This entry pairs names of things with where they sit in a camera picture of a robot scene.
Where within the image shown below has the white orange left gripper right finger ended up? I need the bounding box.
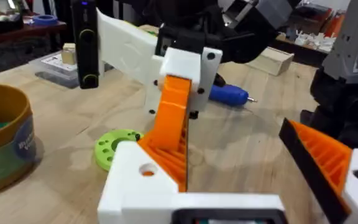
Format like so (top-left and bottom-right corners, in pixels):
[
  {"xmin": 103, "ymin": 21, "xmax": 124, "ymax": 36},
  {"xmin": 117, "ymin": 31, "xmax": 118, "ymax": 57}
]
[{"xmin": 278, "ymin": 117, "xmax": 358, "ymax": 224}]

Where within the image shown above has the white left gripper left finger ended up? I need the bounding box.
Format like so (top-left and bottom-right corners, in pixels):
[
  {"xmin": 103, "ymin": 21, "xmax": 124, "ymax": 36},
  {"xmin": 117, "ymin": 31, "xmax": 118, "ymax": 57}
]
[{"xmin": 97, "ymin": 141, "xmax": 180, "ymax": 224}]

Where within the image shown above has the green disc with holes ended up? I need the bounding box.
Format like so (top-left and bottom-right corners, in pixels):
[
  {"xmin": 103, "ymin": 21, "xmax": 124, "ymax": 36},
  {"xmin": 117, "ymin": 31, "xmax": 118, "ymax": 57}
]
[{"xmin": 93, "ymin": 128, "xmax": 145, "ymax": 172}]

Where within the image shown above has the small wooden block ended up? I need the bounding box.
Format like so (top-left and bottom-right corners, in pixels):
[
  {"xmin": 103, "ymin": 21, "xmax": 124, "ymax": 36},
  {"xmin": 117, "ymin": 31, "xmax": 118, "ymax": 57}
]
[{"xmin": 61, "ymin": 42, "xmax": 77, "ymax": 66}]

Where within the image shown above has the pale wooden box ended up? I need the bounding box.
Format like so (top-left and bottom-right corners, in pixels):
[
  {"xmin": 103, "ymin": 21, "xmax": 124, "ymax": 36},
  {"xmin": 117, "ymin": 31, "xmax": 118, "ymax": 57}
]
[{"xmin": 246, "ymin": 46, "xmax": 295, "ymax": 77}]

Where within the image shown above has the clear plastic box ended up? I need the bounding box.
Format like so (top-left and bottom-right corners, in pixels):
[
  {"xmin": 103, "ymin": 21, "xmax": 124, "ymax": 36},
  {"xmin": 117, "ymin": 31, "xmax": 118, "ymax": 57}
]
[{"xmin": 29, "ymin": 50, "xmax": 81, "ymax": 90}]

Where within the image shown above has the heap of white parts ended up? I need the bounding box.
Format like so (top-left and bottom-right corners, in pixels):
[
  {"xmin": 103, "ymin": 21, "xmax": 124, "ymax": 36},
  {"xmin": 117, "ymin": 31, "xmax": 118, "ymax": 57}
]
[{"xmin": 293, "ymin": 29, "xmax": 337, "ymax": 53}]

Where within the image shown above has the orange toy tub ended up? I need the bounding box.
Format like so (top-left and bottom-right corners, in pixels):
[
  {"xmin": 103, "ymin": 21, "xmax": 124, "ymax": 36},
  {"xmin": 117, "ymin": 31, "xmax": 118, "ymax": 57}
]
[{"xmin": 0, "ymin": 83, "xmax": 37, "ymax": 197}]

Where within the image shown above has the blue tape roll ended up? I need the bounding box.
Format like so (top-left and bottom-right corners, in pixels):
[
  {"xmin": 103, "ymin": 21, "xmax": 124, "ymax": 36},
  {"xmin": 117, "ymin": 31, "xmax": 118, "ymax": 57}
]
[{"xmin": 31, "ymin": 14, "xmax": 59, "ymax": 27}]

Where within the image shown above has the brown side table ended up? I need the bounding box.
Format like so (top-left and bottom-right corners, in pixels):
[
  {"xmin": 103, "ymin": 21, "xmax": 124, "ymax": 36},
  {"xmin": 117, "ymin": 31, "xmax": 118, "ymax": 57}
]
[{"xmin": 0, "ymin": 20, "xmax": 68, "ymax": 49}]

